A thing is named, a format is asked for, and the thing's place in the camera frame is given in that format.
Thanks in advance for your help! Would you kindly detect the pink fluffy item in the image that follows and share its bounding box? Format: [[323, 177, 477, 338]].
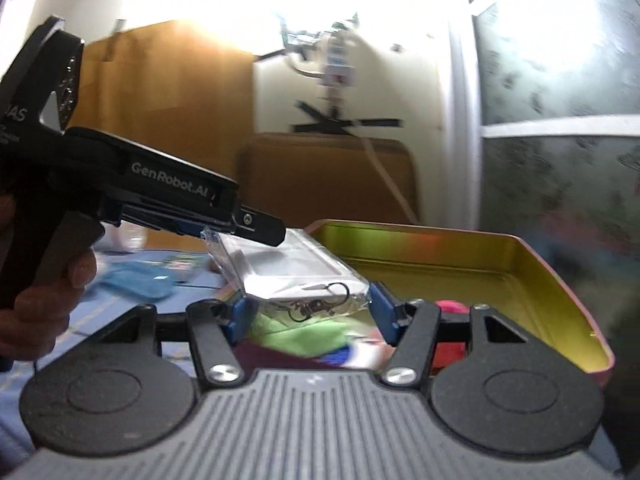
[[431, 300, 473, 377]]

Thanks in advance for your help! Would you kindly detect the frosted glass window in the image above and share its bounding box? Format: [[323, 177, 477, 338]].
[[450, 0, 640, 241]]

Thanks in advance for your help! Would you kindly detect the blue plastic pouch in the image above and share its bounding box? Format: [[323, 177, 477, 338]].
[[91, 264, 177, 302]]

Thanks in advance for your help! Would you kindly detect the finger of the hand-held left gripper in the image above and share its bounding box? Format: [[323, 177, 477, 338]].
[[120, 202, 287, 248]]

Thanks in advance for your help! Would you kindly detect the wood grain sheet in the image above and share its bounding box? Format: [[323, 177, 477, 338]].
[[75, 20, 257, 196]]

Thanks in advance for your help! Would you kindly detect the pink tin box gold inside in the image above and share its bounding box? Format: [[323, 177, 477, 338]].
[[305, 219, 616, 388]]

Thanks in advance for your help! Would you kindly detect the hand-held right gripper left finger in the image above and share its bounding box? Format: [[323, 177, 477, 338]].
[[97, 292, 258, 391]]

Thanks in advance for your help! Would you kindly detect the white cable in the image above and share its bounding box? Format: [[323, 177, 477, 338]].
[[349, 127, 418, 223]]

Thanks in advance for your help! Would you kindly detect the green cloth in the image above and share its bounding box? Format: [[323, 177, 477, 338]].
[[247, 310, 382, 357]]

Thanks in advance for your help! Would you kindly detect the person's left hand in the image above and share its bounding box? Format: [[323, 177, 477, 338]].
[[0, 250, 99, 362]]

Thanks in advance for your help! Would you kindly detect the white power strip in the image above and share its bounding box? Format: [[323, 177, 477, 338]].
[[319, 29, 352, 87]]

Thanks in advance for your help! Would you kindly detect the clear plastic packet with hooks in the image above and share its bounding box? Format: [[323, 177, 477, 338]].
[[202, 227, 373, 325]]

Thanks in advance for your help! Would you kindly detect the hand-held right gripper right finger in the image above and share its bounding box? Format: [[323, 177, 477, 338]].
[[369, 282, 538, 391]]

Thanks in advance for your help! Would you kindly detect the black tape cross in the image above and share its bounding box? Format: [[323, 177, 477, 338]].
[[289, 101, 404, 137]]

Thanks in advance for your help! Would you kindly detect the dark red cloth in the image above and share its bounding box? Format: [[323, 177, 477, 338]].
[[234, 339, 313, 372]]

